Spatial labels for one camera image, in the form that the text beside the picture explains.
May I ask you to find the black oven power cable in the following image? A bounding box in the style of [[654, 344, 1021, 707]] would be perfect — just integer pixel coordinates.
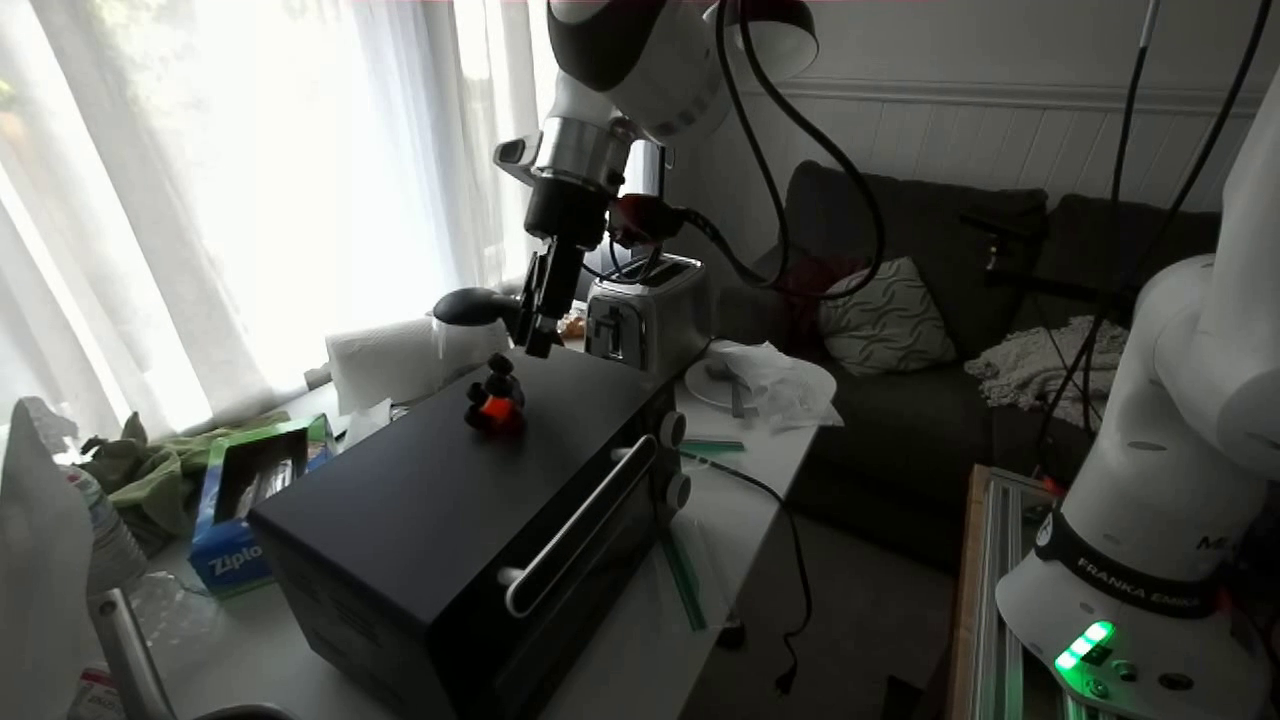
[[677, 447, 821, 702]]

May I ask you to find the light grey cushion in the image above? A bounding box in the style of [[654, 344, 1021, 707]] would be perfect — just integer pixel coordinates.
[[810, 252, 964, 385]]

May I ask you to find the black wrist camera red mount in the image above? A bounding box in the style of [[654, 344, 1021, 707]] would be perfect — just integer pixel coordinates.
[[605, 188, 690, 252]]

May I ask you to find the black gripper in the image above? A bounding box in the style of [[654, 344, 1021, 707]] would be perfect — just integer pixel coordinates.
[[514, 180, 612, 365]]

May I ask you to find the clear zip bag green strip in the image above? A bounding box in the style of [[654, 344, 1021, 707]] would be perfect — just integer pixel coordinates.
[[654, 513, 710, 635], [677, 434, 751, 460]]

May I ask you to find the white plastic bag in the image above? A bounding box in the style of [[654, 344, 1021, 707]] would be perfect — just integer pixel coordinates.
[[0, 392, 151, 720]]

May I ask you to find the dark red cushion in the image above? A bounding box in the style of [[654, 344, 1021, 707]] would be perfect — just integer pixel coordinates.
[[767, 250, 873, 360]]

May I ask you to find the green and white box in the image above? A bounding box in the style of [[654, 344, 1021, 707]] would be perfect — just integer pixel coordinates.
[[75, 407, 291, 554]]

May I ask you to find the black toaster oven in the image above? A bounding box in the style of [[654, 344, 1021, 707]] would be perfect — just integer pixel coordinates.
[[243, 337, 698, 720]]

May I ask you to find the dark grey sofa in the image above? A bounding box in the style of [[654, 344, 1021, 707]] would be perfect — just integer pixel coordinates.
[[716, 158, 1225, 580]]

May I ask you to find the wooden workbench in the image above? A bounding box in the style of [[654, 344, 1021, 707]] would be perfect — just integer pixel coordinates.
[[940, 460, 1021, 720]]

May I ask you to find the white crumpled blanket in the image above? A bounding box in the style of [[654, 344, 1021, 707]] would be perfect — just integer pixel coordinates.
[[961, 310, 1135, 434]]

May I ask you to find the white foam block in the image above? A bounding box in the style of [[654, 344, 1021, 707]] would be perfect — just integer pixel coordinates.
[[319, 312, 493, 415]]

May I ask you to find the silver two-slot toaster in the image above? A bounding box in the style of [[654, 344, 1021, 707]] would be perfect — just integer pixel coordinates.
[[580, 250, 716, 385]]

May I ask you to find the black-handled electric kettle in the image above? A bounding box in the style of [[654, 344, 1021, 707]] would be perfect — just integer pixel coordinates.
[[426, 286, 531, 342]]

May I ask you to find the sheer white curtain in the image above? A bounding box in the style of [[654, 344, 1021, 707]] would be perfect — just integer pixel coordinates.
[[0, 0, 575, 447]]

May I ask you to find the blue Ziploc box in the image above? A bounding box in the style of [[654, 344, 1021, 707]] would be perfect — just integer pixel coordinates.
[[183, 407, 340, 599]]

